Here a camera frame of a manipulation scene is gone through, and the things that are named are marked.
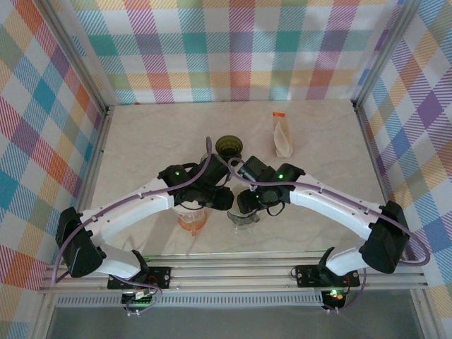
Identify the aluminium frame post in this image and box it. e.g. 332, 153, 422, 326
350, 0, 427, 107
35, 0, 116, 112

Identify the green coffee dripper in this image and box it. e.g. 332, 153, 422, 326
215, 135, 244, 159

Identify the perforated metal cable duct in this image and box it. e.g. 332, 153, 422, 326
55, 295, 325, 308

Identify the stack of white paper filters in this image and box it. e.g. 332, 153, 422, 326
274, 121, 293, 157

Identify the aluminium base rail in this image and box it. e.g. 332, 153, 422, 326
37, 252, 431, 293

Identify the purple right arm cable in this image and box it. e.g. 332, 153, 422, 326
227, 157, 432, 314

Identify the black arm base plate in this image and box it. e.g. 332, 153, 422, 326
107, 266, 173, 291
294, 264, 362, 289

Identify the grey coffee dripper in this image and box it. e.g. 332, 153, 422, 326
227, 208, 261, 227

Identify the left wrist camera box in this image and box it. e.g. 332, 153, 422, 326
201, 154, 231, 187

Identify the clear glass server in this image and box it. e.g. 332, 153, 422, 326
232, 222, 257, 236

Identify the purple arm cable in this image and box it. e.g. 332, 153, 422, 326
52, 136, 215, 317
227, 157, 432, 314

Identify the aluminium side rail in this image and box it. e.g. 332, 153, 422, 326
352, 100, 430, 276
63, 104, 116, 264

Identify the orange and white filter box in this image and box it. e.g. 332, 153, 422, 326
271, 112, 294, 157

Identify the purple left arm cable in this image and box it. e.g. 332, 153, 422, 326
52, 136, 215, 317

